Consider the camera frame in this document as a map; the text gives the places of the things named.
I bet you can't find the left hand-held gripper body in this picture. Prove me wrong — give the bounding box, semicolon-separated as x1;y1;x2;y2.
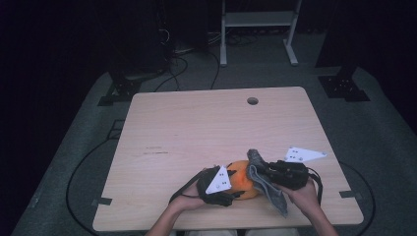
196;165;238;207

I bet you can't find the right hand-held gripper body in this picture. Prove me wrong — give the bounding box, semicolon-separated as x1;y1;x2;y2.
265;146;328;192

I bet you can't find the orange plush toy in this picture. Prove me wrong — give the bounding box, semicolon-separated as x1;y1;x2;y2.
225;159;264;201

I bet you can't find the grey fluffy cloth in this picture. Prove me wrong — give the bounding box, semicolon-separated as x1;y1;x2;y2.
245;148;290;218

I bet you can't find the person's right hand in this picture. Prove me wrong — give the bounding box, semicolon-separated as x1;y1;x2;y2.
278;178;321;218

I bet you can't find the person's left hand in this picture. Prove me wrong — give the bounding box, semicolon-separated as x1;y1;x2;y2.
168;182;207;212

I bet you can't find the grey tape strip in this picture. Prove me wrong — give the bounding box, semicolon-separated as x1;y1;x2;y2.
90;197;113;207
339;190;364;202

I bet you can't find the black stand base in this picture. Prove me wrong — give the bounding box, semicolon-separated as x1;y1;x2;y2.
97;65;165;107
318;65;372;103

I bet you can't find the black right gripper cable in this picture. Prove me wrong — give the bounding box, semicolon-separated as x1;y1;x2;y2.
306;166;325;207

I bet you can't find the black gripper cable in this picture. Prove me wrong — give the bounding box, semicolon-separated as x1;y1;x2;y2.
306;166;325;207
168;167;209;205

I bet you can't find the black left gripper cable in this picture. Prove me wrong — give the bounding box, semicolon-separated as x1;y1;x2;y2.
168;167;209;205

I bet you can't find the black floor cable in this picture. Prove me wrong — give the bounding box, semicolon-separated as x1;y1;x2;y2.
153;54;190;93
208;51;221;90
65;137;116;236
338;161;377;236

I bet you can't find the white metal stand frame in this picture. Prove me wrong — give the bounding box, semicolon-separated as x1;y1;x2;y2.
219;0;303;68

